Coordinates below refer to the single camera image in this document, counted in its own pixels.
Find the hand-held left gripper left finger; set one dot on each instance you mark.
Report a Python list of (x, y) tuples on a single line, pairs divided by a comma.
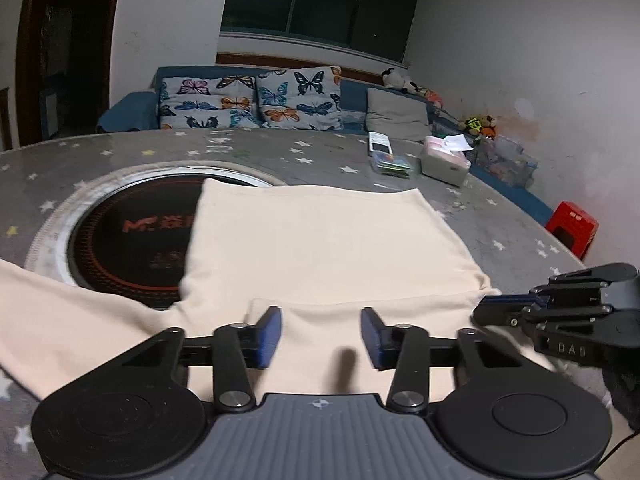
[(270, 335)]

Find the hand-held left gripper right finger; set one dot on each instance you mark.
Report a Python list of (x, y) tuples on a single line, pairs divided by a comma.
[(372, 337)]

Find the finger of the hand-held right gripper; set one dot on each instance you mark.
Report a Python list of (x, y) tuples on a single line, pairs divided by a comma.
[(495, 313), (590, 280)]

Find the cream garment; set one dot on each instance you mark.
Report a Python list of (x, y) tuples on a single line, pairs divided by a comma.
[(325, 240)]

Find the red plastic stool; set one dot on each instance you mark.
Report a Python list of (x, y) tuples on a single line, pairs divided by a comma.
[(572, 222)]

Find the grey star-print tablecloth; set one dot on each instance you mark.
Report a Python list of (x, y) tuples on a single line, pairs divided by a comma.
[(500, 220)]

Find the clear storage bin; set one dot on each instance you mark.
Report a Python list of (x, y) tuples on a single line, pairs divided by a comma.
[(505, 157)]

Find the white pink tissue box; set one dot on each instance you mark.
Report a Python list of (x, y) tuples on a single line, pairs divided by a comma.
[(445, 165)]

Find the round built-in induction cooker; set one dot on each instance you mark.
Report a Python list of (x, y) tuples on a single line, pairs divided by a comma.
[(125, 240)]

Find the clear plastic box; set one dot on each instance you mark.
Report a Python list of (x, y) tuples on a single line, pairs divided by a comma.
[(392, 164)]

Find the orange yellow plush toy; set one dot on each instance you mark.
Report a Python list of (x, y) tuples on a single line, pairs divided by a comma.
[(481, 126)]

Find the white remote control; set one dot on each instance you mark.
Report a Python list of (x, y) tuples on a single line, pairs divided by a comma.
[(380, 142)]

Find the beige cushion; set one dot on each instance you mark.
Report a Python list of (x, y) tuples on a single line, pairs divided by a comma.
[(397, 112)]

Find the pink plush toy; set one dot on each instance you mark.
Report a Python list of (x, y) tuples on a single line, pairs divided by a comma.
[(429, 96)]

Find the butterfly print cushion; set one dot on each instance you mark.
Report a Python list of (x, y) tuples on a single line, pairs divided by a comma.
[(200, 105), (300, 100)]

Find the black white plush toy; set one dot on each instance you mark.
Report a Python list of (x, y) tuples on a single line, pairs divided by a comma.
[(396, 80)]

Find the blue sofa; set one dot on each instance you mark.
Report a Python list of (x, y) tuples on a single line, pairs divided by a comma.
[(130, 110)]

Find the dark window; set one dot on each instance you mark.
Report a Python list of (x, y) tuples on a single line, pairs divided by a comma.
[(325, 5)]

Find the wooden door frame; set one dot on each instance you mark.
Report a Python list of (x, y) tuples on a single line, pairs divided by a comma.
[(30, 60)]

